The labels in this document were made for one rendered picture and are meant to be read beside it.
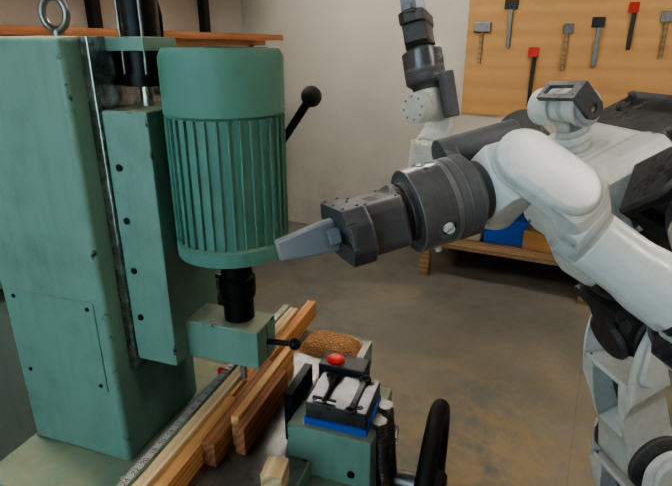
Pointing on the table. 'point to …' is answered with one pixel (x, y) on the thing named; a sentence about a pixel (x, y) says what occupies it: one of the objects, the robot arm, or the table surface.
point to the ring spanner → (357, 395)
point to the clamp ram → (296, 392)
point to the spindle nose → (238, 294)
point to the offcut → (275, 472)
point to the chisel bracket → (230, 337)
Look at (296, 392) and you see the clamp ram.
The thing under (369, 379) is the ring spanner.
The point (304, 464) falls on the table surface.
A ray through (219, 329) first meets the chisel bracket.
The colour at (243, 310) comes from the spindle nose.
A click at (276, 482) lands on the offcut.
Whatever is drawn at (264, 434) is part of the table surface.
